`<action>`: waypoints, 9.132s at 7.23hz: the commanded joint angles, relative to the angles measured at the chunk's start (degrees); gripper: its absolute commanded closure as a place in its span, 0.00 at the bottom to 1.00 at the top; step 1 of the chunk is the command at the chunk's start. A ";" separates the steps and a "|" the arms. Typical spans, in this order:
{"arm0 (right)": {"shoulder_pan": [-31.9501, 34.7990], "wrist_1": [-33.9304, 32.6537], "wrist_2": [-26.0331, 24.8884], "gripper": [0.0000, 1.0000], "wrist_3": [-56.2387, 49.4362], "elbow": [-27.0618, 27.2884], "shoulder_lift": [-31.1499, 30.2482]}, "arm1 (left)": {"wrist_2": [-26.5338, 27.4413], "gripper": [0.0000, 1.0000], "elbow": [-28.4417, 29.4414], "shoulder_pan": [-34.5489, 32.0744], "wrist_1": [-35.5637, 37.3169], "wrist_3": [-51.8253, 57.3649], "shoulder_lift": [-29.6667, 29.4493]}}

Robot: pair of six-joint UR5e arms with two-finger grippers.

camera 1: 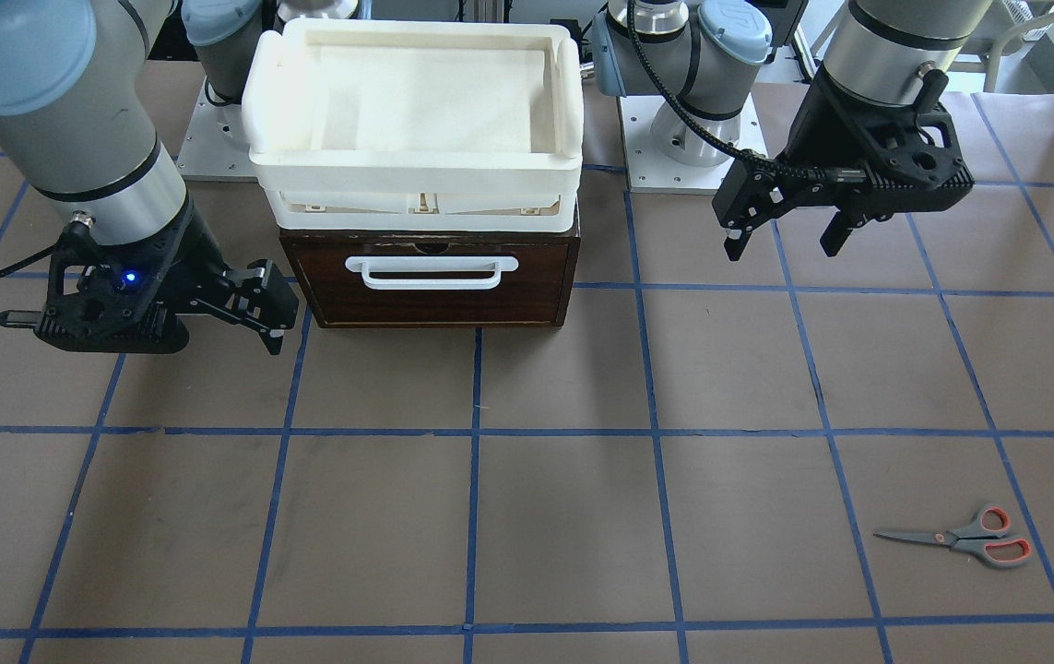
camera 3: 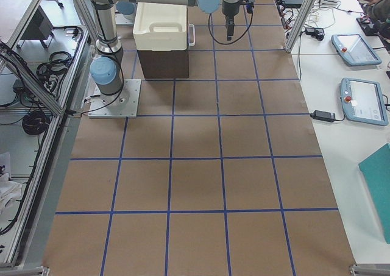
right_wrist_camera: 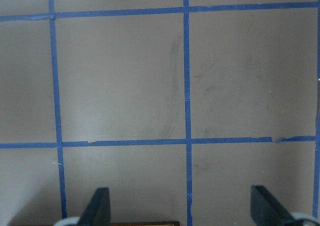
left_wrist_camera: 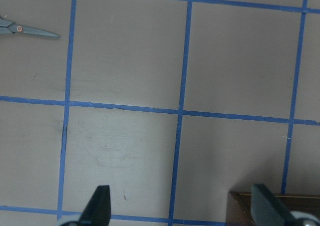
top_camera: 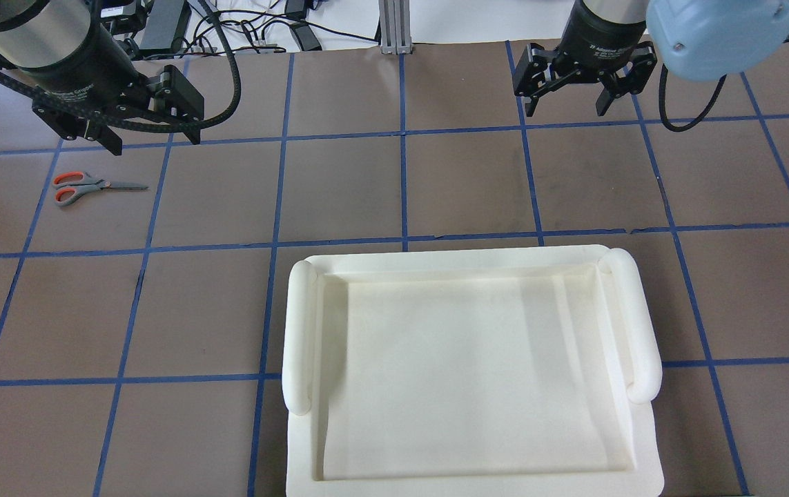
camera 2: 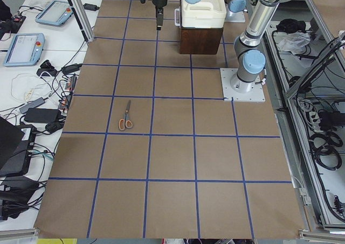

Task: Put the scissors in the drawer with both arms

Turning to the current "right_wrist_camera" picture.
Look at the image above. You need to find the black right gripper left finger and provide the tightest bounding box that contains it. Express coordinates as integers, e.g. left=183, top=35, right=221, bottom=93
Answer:
left=77, top=187, right=111, bottom=226

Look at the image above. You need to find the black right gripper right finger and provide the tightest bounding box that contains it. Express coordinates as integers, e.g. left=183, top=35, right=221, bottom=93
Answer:
left=250, top=185, right=297, bottom=226

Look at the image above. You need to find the dark brown wooden drawer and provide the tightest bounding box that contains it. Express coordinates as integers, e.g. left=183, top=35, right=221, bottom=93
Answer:
left=110, top=221, right=180, bottom=226

